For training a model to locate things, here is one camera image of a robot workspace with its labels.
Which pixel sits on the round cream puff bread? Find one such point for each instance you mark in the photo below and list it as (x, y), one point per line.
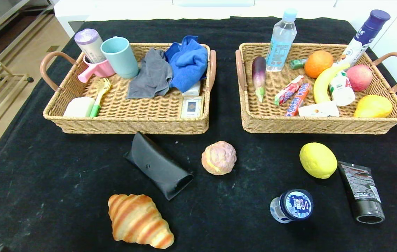
(218, 158)

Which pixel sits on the yellow lemon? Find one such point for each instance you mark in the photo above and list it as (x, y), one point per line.
(318, 160)

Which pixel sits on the small jar dark blue lid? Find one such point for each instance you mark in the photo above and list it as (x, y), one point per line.
(294, 205)

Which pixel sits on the black cosmetic tube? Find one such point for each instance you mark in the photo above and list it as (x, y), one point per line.
(361, 189)

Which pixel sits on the card box blue diamond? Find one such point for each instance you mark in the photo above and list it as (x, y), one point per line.
(191, 106)

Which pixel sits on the plain white small box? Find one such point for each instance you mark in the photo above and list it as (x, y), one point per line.
(193, 90)

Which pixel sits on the black leather glasses case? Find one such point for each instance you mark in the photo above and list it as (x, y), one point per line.
(156, 164)

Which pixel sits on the blue cloth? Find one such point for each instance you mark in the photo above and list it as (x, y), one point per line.
(187, 63)

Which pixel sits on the grey cloth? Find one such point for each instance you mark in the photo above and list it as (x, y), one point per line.
(151, 77)

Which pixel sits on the purple eggplant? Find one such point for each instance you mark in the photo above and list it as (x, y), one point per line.
(259, 75)

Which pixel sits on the black table cloth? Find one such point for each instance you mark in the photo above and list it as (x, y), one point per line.
(237, 210)

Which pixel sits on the red white candy roll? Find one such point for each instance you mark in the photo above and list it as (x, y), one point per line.
(288, 91)

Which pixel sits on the light blue plastic cup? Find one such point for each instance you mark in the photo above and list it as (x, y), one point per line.
(121, 59)

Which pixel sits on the striped golden croissant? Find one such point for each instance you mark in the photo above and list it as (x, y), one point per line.
(137, 220)

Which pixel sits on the small green candy pack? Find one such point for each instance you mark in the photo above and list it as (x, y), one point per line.
(297, 63)

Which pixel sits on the clear water bottle blue label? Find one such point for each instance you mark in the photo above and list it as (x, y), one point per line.
(280, 42)

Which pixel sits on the pale white soap bar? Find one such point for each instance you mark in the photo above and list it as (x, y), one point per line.
(79, 106)

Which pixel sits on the yellow banana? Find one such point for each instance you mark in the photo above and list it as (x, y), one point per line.
(321, 85)

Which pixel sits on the white background table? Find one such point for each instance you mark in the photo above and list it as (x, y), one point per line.
(131, 10)

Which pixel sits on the orange fruit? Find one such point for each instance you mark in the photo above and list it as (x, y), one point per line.
(319, 64)

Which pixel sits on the white tumbler lilac lid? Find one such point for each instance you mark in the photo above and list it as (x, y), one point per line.
(89, 43)

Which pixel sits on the white yogurt drink bottle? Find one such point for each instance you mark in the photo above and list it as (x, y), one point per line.
(342, 91)

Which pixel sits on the red apple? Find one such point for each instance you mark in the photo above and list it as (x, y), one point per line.
(359, 77)

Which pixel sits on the yellow pear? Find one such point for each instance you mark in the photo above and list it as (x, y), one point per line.
(373, 106)

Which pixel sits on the white bottle purple cap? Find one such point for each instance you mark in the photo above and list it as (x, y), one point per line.
(359, 42)

